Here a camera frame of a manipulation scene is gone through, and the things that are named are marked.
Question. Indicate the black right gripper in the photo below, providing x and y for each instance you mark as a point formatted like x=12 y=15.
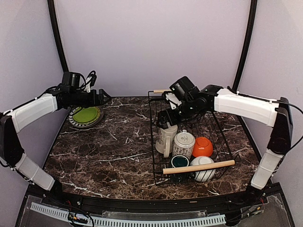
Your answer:
x=161 y=116

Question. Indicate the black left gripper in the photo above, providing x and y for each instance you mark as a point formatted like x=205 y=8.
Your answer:
x=95 y=101

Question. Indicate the grey reindeer snowflake plate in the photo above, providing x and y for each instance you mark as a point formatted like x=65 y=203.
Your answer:
x=94 y=123

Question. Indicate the green leaf-shaped dish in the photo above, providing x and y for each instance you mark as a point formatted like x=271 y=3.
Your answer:
x=84 y=115

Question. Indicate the white mug with grey pattern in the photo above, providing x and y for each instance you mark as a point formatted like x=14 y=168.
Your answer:
x=165 y=139

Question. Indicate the white cup with black characters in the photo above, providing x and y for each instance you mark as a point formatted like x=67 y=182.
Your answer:
x=183 y=144

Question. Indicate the white plate with black stripes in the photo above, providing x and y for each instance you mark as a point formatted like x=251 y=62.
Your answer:
x=78 y=123

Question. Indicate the yellow woven plate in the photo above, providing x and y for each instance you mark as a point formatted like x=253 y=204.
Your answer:
x=99 y=113

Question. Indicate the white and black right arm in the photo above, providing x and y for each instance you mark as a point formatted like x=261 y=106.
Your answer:
x=187 y=101

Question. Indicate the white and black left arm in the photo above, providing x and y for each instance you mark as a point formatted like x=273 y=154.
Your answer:
x=74 y=91

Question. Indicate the dark green cup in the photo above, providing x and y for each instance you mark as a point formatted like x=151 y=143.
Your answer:
x=179 y=161

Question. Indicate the orange bowl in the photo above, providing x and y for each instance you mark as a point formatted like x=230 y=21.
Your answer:
x=202 y=147

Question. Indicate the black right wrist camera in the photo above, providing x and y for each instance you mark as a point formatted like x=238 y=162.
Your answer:
x=171 y=99

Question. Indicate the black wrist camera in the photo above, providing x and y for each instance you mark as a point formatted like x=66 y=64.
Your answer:
x=171 y=99
x=90 y=81

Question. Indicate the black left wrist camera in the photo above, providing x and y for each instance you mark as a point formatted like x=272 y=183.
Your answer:
x=90 y=81

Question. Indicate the black wire dish rack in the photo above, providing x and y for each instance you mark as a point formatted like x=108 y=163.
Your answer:
x=201 y=125

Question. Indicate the white slotted cable duct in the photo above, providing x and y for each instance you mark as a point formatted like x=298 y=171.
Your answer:
x=123 y=219

